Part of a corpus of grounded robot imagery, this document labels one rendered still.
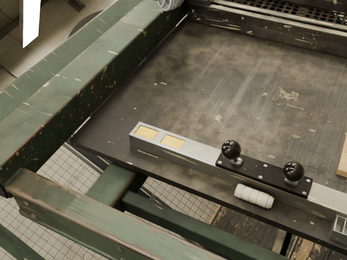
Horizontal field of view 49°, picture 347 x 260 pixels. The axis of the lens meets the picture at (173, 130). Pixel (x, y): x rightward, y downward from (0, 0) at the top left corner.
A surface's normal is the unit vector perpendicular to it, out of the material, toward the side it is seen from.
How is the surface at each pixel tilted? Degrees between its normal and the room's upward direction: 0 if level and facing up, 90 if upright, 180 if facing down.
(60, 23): 90
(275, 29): 90
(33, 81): 90
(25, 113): 60
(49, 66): 90
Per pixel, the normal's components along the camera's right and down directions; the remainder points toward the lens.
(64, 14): 0.35, -0.35
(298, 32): -0.45, 0.65
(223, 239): -0.03, -0.70
